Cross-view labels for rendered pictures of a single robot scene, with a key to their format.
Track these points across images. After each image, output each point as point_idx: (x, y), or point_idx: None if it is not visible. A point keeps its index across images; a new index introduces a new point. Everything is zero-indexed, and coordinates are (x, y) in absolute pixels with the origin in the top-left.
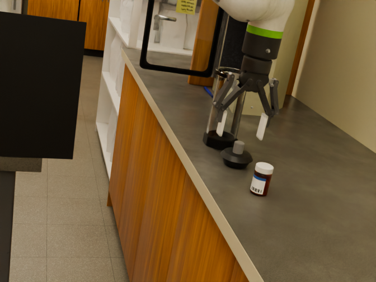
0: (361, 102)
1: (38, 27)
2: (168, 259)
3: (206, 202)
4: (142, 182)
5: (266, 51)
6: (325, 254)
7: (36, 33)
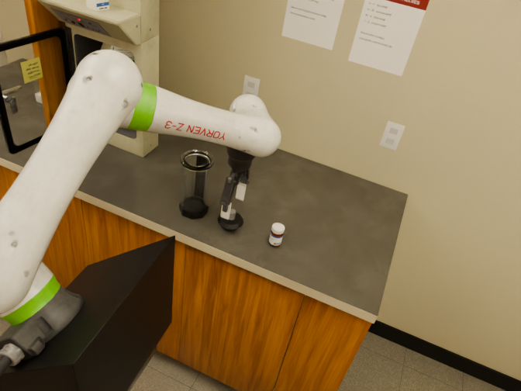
0: (217, 99)
1: (152, 271)
2: (180, 300)
3: (260, 273)
4: (70, 248)
5: None
6: (351, 264)
7: (150, 278)
